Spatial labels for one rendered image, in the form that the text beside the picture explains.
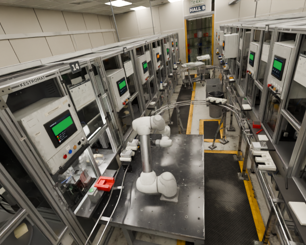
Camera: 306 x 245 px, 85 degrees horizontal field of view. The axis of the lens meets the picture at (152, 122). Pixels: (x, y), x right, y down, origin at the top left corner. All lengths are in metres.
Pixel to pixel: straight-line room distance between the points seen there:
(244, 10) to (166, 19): 3.48
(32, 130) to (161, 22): 8.94
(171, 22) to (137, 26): 1.79
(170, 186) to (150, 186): 0.19
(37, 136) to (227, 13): 9.13
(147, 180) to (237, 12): 8.84
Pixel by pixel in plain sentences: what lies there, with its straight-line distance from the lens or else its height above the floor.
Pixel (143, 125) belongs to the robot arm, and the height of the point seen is 1.39.
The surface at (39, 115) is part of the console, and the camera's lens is 1.34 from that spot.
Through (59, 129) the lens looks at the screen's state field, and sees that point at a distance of 1.41.
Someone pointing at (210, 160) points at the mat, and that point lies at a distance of 3.23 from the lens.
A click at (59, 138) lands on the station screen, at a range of 1.42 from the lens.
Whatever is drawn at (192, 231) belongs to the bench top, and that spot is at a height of 0.68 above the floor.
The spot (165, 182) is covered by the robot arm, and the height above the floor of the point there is 0.93.
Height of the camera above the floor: 2.16
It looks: 28 degrees down
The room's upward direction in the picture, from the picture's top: 10 degrees counter-clockwise
